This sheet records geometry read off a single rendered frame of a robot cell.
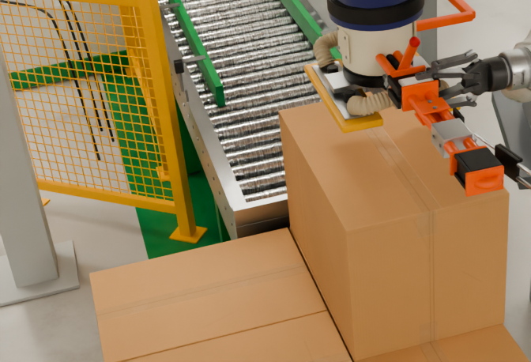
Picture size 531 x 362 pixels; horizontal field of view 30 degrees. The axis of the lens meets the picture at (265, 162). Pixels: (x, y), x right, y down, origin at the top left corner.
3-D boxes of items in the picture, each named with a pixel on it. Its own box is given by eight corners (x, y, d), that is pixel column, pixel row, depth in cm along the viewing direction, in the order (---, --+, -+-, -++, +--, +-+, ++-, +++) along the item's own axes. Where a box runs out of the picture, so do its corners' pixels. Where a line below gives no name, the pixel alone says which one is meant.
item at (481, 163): (449, 174, 191) (449, 152, 188) (485, 166, 192) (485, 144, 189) (466, 197, 184) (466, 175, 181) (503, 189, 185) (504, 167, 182)
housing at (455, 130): (429, 142, 202) (429, 123, 199) (461, 135, 203) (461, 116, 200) (442, 160, 196) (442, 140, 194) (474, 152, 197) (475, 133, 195)
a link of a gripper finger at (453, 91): (472, 74, 219) (474, 80, 220) (427, 94, 219) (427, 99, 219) (480, 82, 216) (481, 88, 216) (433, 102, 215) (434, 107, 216)
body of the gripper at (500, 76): (510, 62, 213) (470, 69, 211) (509, 96, 217) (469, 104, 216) (495, 47, 219) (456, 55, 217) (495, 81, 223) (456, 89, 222)
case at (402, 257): (290, 227, 294) (277, 110, 273) (416, 197, 301) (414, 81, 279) (354, 361, 244) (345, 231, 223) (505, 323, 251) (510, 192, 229)
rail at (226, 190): (134, -6, 498) (127, -41, 488) (144, -7, 499) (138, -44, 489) (237, 260, 306) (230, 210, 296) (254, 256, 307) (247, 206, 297)
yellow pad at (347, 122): (303, 71, 256) (303, 54, 253) (340, 64, 257) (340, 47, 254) (342, 134, 227) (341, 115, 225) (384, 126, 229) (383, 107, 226)
